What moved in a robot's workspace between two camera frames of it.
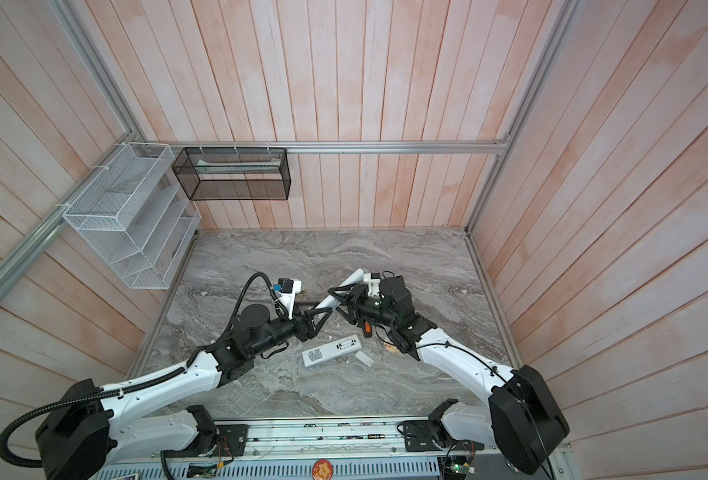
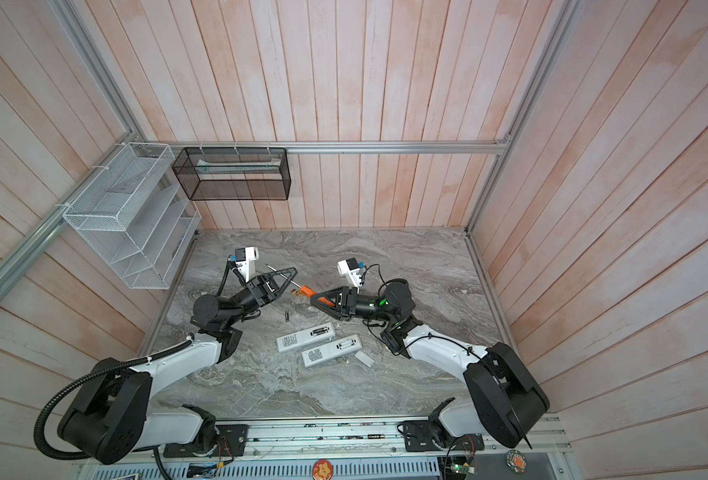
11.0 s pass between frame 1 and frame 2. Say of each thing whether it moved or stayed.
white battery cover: stayed
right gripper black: stayed
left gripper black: moved
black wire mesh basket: stayed
